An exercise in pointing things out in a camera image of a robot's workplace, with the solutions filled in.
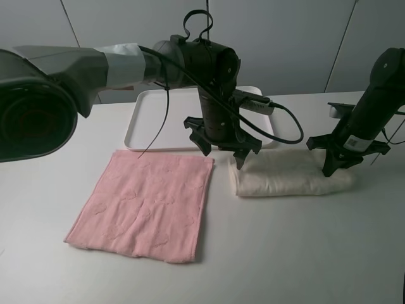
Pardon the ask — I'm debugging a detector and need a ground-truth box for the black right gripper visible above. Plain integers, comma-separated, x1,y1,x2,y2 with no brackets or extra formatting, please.
306,110,391,177

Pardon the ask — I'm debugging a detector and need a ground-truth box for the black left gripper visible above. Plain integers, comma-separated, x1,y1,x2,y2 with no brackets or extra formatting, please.
184,88,262,170

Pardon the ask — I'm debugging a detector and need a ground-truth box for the cream white towel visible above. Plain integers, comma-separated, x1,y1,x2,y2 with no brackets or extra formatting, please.
228,149,355,197

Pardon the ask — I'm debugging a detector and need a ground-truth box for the pink towel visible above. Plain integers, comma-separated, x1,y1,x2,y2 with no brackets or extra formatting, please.
64,150,214,263

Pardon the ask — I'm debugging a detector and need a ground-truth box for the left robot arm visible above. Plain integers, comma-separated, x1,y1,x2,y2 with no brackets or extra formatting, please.
1,35,262,168

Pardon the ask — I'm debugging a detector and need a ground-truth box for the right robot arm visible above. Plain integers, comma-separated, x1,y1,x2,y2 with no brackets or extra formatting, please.
306,47,404,177

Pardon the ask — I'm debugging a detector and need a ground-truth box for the white rectangular plastic tray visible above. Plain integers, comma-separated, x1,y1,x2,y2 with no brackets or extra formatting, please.
123,85,279,151

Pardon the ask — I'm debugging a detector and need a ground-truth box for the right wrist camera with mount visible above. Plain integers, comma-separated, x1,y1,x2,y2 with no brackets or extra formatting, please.
327,101,405,118

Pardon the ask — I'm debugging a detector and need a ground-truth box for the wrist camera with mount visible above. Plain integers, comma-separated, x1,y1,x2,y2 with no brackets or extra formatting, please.
327,101,405,118
232,90,275,116

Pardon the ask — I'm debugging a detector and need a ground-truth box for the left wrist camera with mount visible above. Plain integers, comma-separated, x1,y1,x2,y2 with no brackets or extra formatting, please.
232,90,275,116

